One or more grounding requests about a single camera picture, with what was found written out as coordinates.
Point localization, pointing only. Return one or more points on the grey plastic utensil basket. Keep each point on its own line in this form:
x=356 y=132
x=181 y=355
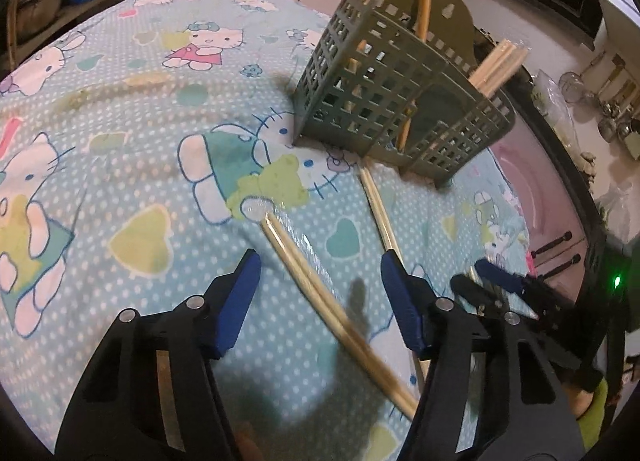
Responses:
x=450 y=46

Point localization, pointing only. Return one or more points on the steel mesh strainer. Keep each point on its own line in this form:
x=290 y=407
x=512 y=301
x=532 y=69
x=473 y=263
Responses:
x=572 y=88

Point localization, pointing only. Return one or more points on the bag of green vegetables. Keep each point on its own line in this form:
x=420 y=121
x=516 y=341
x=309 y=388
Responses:
x=620 y=211

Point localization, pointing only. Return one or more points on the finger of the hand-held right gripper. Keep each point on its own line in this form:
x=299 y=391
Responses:
x=495 y=273
x=475 y=293

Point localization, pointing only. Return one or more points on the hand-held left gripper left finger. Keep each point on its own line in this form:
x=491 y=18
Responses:
x=237 y=301

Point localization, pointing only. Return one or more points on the cartoon cat printed blanket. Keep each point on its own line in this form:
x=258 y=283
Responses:
x=125 y=166

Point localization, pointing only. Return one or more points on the row of hanging steel utensils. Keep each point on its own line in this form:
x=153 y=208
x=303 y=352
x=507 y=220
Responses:
x=617 y=116

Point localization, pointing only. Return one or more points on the person's right forearm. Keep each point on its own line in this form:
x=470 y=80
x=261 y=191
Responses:
x=587 y=401

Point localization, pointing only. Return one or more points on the white wall cabinet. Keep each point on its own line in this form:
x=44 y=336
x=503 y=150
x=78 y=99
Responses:
x=620 y=1

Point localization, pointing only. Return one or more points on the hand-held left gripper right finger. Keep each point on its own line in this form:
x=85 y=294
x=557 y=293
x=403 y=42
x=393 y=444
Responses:
x=407 y=311

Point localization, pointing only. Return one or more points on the ginger roots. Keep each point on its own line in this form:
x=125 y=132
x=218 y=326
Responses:
x=586 y=165

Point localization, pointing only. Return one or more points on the clear plastic bag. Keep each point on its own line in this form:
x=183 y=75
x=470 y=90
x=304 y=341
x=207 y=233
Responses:
x=550 y=106

